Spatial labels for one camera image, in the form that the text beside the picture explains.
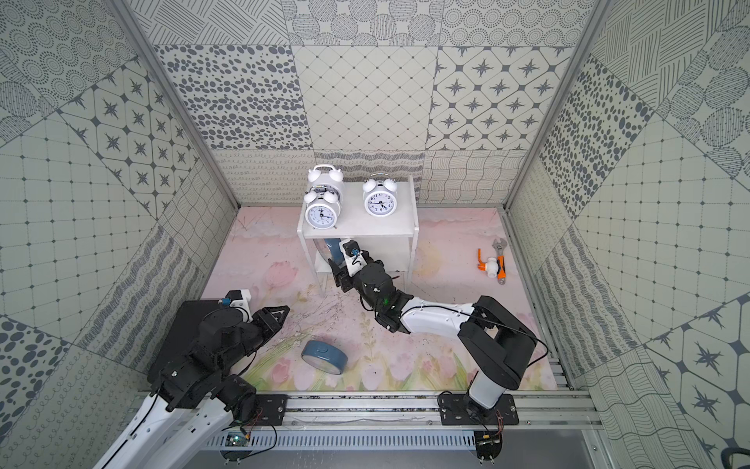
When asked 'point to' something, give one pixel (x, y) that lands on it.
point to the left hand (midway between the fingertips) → (293, 312)
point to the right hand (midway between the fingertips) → (343, 255)
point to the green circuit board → (236, 439)
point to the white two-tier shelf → (391, 238)
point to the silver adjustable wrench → (501, 272)
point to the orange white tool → (494, 267)
